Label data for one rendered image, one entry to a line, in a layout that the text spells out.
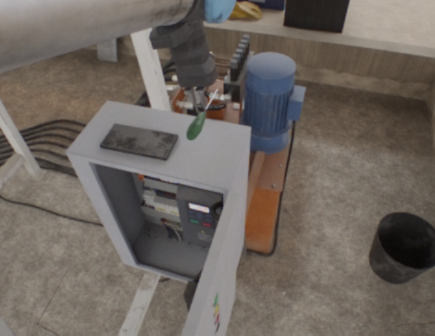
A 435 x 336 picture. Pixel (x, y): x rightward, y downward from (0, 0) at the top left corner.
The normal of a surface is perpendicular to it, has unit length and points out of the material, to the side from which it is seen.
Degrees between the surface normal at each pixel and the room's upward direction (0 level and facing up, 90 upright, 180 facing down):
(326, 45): 90
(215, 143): 0
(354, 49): 90
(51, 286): 0
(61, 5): 83
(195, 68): 83
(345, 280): 0
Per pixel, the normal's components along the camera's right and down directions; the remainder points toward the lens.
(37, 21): 0.86, 0.41
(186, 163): -0.03, -0.67
